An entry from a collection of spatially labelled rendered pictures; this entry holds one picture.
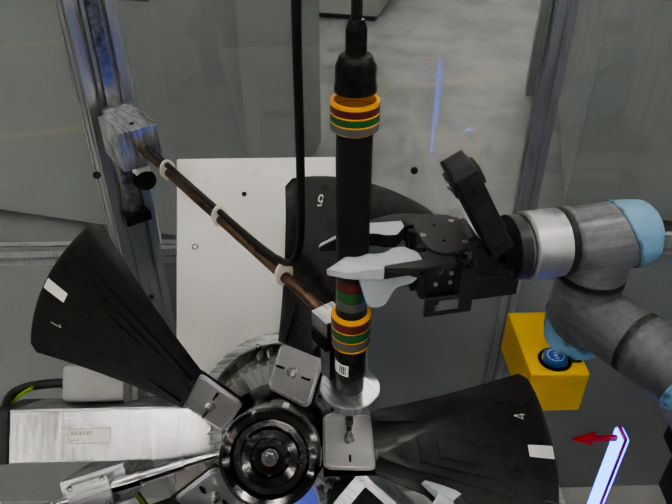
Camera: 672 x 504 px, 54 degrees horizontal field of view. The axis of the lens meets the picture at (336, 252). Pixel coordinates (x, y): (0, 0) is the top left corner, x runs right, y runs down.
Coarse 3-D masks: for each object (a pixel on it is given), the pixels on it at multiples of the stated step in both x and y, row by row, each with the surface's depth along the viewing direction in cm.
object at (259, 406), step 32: (256, 416) 76; (288, 416) 76; (320, 416) 87; (224, 448) 76; (256, 448) 77; (288, 448) 76; (320, 448) 77; (224, 480) 76; (256, 480) 76; (288, 480) 76
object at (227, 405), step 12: (204, 384) 81; (216, 384) 80; (192, 396) 84; (204, 396) 82; (228, 396) 80; (192, 408) 85; (216, 408) 83; (228, 408) 81; (216, 420) 85; (228, 420) 83
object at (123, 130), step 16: (112, 112) 113; (128, 112) 113; (112, 128) 108; (128, 128) 108; (144, 128) 108; (112, 144) 110; (128, 144) 108; (144, 144) 110; (160, 144) 112; (128, 160) 109; (144, 160) 111
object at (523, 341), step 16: (512, 320) 119; (528, 320) 118; (512, 336) 117; (528, 336) 115; (512, 352) 118; (528, 352) 112; (512, 368) 118; (528, 368) 109; (544, 368) 109; (560, 368) 108; (576, 368) 109; (544, 384) 109; (560, 384) 109; (576, 384) 109; (544, 400) 111; (560, 400) 111; (576, 400) 111
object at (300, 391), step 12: (288, 348) 85; (276, 360) 86; (288, 360) 85; (300, 360) 83; (312, 360) 81; (276, 372) 86; (300, 372) 82; (312, 372) 81; (276, 384) 85; (288, 384) 83; (300, 384) 82; (312, 384) 80; (288, 396) 82; (300, 396) 81; (312, 396) 80
